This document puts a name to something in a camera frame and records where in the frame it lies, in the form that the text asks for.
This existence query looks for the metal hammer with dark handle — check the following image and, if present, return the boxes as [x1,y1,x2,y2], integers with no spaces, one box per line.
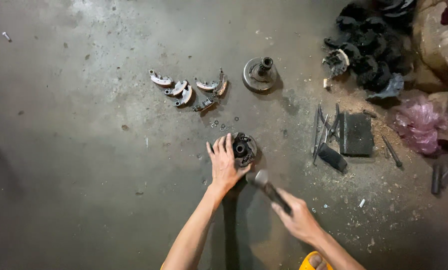
[248,169,293,215]

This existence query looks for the cluster of small metal washers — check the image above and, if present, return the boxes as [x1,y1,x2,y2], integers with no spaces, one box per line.
[210,116,240,132]

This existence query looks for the yellow sandal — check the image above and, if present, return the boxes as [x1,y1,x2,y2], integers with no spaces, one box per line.
[298,251,334,270]

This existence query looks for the person's left hand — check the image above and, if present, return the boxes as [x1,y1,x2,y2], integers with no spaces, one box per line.
[206,133,252,193]

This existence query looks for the person's foot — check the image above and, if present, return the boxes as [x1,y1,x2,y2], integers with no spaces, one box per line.
[309,254,328,270]

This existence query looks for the round metal clutch assembly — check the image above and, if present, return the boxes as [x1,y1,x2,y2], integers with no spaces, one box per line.
[213,132,258,168]

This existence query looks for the person's right hand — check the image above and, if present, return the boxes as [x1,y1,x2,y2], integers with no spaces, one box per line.
[271,188,324,245]

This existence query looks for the dark metal punch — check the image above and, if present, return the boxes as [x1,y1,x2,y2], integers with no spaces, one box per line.
[381,134,403,168]

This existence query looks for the dark metal pliers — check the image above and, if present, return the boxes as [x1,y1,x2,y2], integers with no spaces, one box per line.
[325,103,341,143]

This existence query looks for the thin metal circlip pliers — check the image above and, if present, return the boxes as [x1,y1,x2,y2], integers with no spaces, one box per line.
[311,104,330,166]

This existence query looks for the brown sack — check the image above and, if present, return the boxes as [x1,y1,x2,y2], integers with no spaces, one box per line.
[412,0,448,73]

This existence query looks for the black rectangular metal block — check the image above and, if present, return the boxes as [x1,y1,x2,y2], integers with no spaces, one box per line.
[338,112,375,157]

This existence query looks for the short grey metal pipe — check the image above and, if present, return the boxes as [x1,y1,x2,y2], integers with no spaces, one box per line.
[431,163,442,195]

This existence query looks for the metal clutch pulley with shaft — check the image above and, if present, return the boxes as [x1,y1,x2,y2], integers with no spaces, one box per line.
[242,56,278,93]

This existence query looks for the black tool handle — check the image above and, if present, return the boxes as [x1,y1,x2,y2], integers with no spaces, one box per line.
[317,143,348,173]

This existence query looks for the heap of black clutch parts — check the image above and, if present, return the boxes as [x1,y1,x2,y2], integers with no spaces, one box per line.
[322,0,417,100]

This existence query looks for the group of curved clutch shoes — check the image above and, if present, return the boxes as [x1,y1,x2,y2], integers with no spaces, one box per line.
[149,67,228,113]

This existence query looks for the pink plastic bag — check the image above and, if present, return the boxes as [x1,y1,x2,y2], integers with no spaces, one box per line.
[393,95,448,155]

